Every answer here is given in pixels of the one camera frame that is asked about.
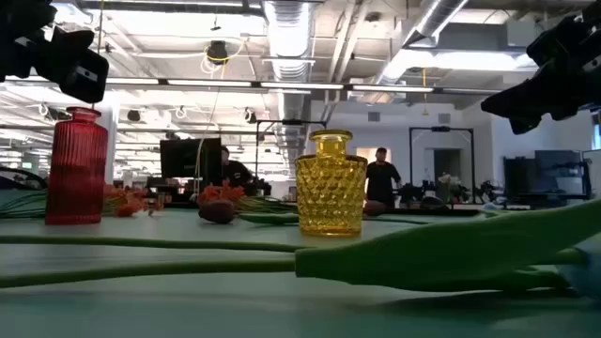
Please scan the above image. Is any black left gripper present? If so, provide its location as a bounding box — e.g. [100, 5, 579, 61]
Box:
[35, 25, 110, 104]

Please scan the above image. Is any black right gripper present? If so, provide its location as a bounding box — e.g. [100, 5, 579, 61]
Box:
[481, 16, 601, 135]

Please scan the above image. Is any red ribbed glass vase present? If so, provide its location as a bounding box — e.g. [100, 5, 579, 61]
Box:
[44, 106, 109, 225]

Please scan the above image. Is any orange artificial flower bunch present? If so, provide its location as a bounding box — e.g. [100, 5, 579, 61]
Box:
[0, 183, 163, 220]
[196, 181, 300, 215]

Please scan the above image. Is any white artificial tulip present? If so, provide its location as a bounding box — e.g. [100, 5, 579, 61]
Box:
[0, 199, 601, 301]

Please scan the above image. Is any peach yellow artificial tulip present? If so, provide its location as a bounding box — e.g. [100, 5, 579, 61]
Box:
[0, 233, 306, 254]

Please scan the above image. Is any yellow dimpled glass vase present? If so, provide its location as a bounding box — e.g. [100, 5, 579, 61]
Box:
[294, 129, 369, 238]

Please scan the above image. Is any dark desk monitor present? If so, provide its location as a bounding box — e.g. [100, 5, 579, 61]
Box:
[533, 149, 583, 193]

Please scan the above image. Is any dark upright panel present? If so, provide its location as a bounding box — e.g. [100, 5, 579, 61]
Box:
[502, 157, 536, 198]

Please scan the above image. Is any long overhead light bar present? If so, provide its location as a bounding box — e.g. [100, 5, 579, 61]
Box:
[0, 74, 503, 96]

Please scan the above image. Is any black ceiling device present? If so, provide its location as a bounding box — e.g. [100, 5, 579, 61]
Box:
[206, 40, 230, 66]

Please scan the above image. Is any black computer monitor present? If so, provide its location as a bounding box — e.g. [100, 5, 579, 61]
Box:
[159, 137, 223, 179]

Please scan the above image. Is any person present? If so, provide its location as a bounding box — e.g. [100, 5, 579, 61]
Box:
[220, 146, 272, 197]
[364, 146, 403, 208]

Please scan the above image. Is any teal table mat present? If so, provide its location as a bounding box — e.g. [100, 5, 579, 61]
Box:
[0, 187, 601, 338]

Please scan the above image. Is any black metal frame stand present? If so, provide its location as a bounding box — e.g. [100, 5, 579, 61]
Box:
[408, 125, 475, 204]

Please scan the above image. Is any black metal table frame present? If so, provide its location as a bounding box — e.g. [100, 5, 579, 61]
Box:
[140, 200, 485, 218]

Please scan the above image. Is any silver slanted ceiling duct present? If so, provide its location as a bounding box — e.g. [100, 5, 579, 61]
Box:
[370, 0, 470, 104]

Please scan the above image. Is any silver round ceiling duct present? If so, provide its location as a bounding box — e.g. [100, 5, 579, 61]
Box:
[261, 0, 315, 156]

